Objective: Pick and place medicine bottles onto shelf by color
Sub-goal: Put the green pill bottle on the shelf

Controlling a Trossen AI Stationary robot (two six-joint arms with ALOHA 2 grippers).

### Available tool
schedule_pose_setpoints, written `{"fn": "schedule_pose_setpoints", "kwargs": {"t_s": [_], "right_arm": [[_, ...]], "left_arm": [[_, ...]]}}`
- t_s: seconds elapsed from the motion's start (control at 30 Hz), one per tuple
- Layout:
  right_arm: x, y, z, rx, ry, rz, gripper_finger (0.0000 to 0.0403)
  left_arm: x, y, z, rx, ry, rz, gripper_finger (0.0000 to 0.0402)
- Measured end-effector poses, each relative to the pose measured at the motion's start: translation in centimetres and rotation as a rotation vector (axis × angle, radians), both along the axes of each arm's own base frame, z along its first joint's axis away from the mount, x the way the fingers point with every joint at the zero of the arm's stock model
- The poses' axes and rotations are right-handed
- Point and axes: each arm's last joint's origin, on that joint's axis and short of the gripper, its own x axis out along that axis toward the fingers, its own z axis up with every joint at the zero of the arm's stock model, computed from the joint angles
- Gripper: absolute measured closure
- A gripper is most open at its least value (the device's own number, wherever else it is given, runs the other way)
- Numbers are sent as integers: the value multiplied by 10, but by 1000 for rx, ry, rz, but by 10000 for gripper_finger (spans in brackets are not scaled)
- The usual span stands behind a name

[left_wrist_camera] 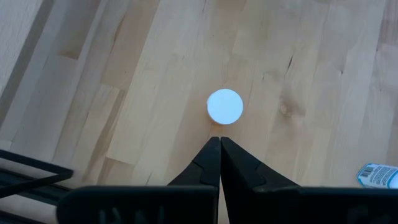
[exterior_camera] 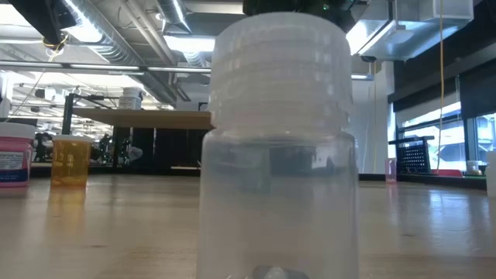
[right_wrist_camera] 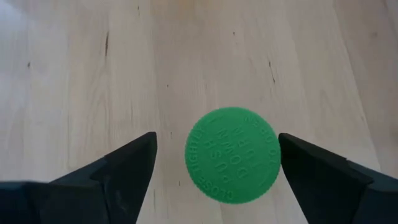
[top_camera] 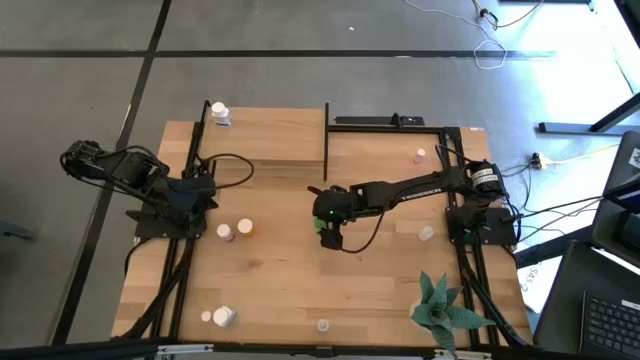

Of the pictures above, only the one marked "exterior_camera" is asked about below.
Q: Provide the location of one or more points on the white medicine bottle blue label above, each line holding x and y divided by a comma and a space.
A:
129, 102

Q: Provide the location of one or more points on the small pink vial white cap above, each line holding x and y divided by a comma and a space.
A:
390, 172

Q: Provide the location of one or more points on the orange pill bottle white cap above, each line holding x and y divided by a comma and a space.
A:
71, 162

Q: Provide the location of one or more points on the pink bottle white cap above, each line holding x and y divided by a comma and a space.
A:
15, 166

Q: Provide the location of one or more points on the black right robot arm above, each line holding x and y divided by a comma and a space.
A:
302, 4

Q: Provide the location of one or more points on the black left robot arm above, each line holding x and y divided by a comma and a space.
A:
35, 15

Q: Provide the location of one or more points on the black pegboard rack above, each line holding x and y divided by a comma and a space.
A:
414, 157

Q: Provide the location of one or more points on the silver ceiling hood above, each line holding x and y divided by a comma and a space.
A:
407, 38

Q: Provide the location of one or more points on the red bin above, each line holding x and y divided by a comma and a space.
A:
449, 173

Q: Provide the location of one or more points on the green tray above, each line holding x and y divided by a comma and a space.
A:
474, 177

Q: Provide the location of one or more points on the wooden shelf black metal frame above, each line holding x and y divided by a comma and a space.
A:
155, 119

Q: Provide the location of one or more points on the silver ventilation duct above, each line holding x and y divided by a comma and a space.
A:
116, 54

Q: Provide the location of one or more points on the black aluminium table frame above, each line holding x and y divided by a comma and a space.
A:
426, 182

